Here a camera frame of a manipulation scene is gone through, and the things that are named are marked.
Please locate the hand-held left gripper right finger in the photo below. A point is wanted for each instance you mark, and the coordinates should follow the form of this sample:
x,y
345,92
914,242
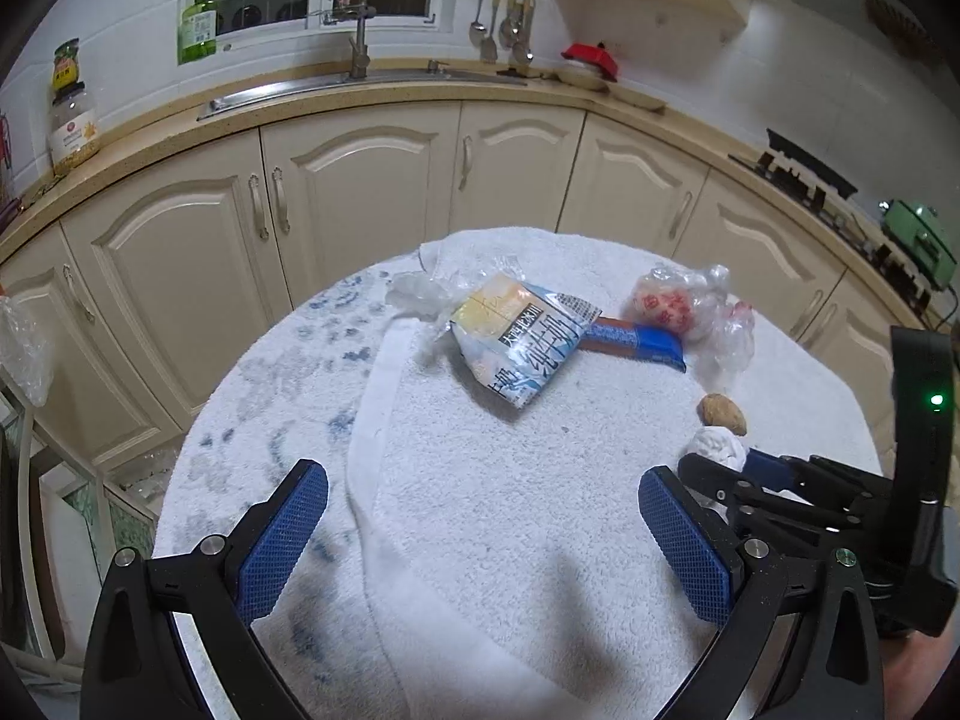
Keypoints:
x,y
686,547

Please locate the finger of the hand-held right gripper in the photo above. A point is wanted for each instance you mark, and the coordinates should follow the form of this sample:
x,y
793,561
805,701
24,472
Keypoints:
x,y
769,469
750,514

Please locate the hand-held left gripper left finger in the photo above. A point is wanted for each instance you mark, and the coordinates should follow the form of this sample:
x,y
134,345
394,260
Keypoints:
x,y
285,540

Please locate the white tissue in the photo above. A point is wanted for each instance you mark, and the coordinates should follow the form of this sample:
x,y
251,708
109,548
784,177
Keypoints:
x,y
718,448

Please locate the person's right forearm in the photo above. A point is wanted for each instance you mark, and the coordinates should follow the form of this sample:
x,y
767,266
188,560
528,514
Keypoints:
x,y
911,671

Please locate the walnut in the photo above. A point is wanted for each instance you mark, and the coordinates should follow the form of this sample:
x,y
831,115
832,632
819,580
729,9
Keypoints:
x,y
724,414

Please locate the blue patterned table cloth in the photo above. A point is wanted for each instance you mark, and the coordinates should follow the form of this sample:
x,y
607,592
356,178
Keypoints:
x,y
255,405

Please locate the white towel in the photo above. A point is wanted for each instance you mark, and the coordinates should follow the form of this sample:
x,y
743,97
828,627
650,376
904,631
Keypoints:
x,y
562,480

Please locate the brown and blue snack wrapper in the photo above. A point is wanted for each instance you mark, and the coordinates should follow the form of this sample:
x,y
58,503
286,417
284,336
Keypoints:
x,y
637,341

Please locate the clear plastic bag red print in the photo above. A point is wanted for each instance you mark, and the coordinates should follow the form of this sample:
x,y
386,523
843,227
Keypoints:
x,y
667,307

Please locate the green electric cooker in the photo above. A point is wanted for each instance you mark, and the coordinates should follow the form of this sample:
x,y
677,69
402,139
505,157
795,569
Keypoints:
x,y
919,240

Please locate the white metal rack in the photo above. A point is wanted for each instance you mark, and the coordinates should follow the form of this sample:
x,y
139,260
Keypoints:
x,y
45,465

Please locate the white and blue milk bag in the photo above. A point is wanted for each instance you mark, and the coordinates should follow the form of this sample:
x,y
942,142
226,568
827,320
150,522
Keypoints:
x,y
517,345

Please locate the clear plastic film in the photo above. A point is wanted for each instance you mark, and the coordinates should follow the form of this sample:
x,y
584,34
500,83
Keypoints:
x,y
416,292

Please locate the black gas stove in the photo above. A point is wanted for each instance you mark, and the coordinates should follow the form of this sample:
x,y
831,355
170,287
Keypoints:
x,y
810,176

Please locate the cream kitchen base cabinet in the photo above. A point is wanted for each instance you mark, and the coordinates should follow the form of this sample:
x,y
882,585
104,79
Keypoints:
x,y
375,180

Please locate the beige dish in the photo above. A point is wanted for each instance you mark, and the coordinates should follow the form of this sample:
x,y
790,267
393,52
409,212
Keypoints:
x,y
581,77

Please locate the red pot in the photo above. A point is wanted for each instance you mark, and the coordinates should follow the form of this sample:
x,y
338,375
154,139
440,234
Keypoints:
x,y
592,60

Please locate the metal sink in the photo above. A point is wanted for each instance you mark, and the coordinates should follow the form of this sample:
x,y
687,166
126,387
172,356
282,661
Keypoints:
x,y
315,90

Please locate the range hood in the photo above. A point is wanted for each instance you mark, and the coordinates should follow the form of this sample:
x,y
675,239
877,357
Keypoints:
x,y
900,22

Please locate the large clear jar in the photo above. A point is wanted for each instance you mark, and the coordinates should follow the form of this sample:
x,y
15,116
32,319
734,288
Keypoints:
x,y
73,131

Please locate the metal ladle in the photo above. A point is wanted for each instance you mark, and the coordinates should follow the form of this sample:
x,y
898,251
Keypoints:
x,y
510,34
523,52

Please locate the metal faucet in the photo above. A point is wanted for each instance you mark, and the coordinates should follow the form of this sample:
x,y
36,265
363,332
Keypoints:
x,y
360,45

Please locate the metal spatula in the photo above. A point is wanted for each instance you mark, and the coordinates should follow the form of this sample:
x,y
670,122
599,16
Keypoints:
x,y
490,49

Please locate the green bottle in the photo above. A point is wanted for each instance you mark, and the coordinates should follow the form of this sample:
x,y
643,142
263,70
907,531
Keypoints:
x,y
197,30

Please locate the metal spoon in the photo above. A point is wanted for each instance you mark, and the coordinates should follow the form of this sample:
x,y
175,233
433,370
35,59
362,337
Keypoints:
x,y
478,31

